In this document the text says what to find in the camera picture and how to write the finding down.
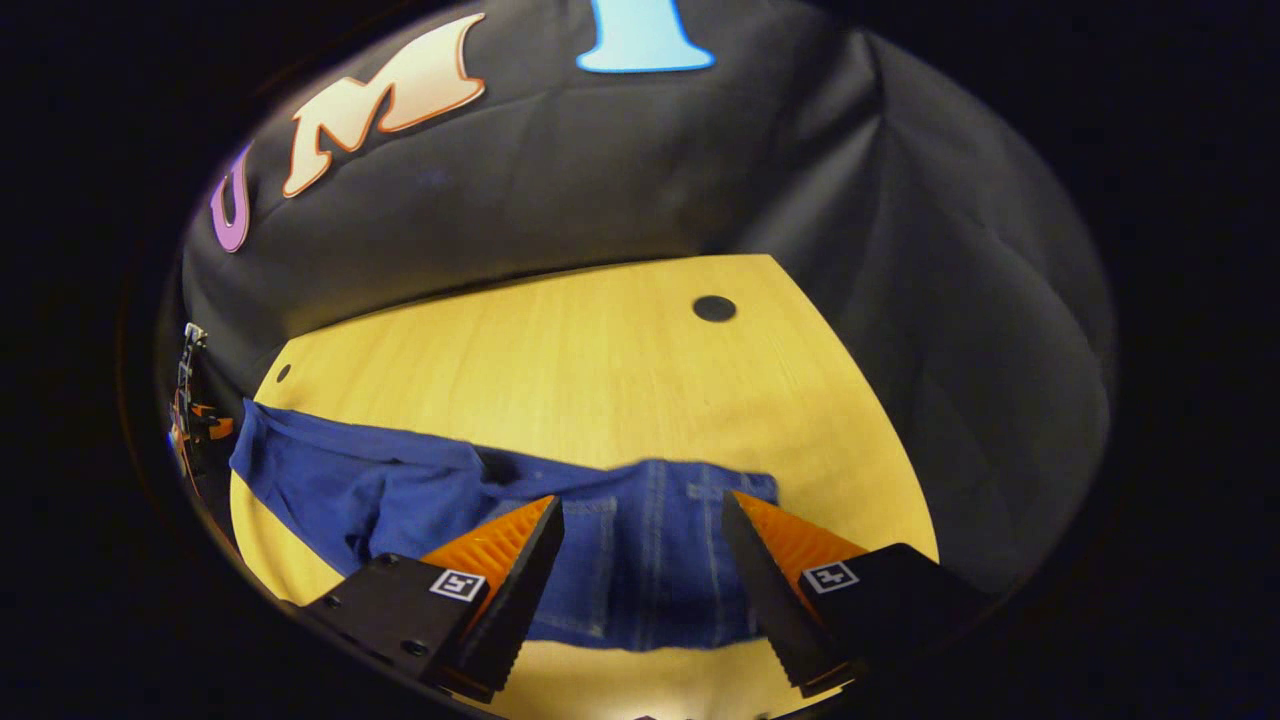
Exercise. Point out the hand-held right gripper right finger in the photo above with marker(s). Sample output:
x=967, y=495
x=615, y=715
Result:
x=765, y=600

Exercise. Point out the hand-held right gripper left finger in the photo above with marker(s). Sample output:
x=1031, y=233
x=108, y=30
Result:
x=525, y=590

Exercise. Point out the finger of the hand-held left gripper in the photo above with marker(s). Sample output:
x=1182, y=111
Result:
x=212, y=425

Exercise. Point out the blue denim jeans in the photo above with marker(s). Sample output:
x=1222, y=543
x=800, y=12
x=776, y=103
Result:
x=640, y=560

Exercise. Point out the black backdrop cloth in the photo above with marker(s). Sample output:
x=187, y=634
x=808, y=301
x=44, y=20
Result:
x=620, y=170

